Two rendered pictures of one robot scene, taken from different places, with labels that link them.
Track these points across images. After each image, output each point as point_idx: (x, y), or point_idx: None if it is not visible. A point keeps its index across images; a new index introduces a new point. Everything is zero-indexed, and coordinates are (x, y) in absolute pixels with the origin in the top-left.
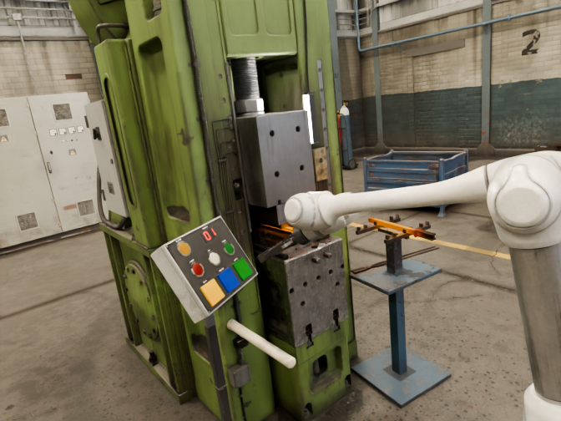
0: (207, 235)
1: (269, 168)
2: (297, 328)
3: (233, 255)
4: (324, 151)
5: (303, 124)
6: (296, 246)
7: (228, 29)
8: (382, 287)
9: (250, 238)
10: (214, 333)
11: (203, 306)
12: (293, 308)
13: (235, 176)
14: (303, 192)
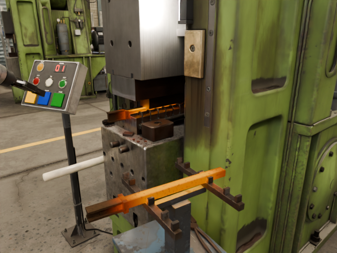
0: (57, 68)
1: (107, 35)
2: (108, 188)
3: (61, 88)
4: (198, 36)
5: None
6: (123, 123)
7: None
8: (126, 233)
9: (129, 101)
10: (65, 133)
11: (22, 99)
12: (105, 169)
13: None
14: (130, 73)
